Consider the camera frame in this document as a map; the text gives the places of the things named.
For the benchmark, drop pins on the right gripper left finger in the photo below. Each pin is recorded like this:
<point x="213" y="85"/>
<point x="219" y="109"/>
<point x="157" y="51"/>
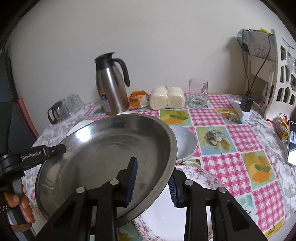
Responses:
<point x="126" y="178"/>

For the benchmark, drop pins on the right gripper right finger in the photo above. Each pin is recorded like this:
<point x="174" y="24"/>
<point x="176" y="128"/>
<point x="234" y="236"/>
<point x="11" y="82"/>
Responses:
<point x="176" y="186"/>

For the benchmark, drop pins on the white floral plate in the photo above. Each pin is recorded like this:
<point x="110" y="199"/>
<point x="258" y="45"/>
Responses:
<point x="162" y="220"/>

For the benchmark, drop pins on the white plain bowl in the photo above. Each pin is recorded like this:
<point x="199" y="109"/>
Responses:
<point x="79" y="126"/>

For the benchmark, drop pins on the person's left hand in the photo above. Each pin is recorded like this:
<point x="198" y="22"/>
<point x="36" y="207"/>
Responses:
<point x="13" y="201"/>

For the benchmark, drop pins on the pale blue bowl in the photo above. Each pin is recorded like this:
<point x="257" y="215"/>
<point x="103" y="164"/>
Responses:
<point x="186" y="142"/>

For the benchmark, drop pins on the checkered picture tablecloth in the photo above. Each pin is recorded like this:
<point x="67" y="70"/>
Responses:
<point x="245" y="156"/>

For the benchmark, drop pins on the orange snack packet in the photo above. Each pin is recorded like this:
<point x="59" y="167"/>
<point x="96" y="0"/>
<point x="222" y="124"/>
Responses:
<point x="138" y="99"/>

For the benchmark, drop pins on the glass cups with black holder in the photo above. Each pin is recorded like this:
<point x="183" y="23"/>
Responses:
<point x="64" y="108"/>

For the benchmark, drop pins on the pack of white buns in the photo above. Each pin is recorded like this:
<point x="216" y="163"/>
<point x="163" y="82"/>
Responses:
<point x="166" y="97"/>

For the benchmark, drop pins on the clear glass mug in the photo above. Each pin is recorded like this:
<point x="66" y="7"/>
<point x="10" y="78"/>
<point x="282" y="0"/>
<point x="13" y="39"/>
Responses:
<point x="198" y="93"/>

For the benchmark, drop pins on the steel thermos jug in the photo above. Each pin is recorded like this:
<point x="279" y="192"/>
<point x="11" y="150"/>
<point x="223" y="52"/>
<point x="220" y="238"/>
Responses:
<point x="112" y="78"/>

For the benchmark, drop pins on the black power adapter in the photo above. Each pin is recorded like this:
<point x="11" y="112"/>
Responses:
<point x="246" y="102"/>

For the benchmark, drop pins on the colourful candy packet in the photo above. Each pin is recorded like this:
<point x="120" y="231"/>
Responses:
<point x="281" y="128"/>

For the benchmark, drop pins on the smartphone on stand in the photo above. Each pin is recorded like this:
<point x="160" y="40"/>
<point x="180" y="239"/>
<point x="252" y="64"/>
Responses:
<point x="291" y="151"/>

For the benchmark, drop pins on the white paper box on shelf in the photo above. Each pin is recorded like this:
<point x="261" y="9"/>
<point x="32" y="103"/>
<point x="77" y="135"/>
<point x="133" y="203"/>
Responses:
<point x="260" y="44"/>

